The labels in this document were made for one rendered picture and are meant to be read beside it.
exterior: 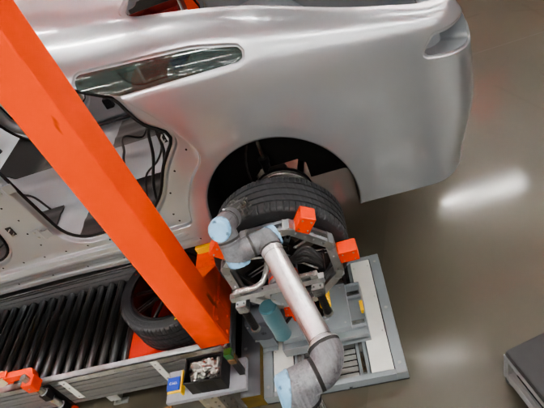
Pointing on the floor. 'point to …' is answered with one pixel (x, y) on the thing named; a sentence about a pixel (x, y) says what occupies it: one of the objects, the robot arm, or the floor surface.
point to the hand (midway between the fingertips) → (241, 204)
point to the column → (221, 402)
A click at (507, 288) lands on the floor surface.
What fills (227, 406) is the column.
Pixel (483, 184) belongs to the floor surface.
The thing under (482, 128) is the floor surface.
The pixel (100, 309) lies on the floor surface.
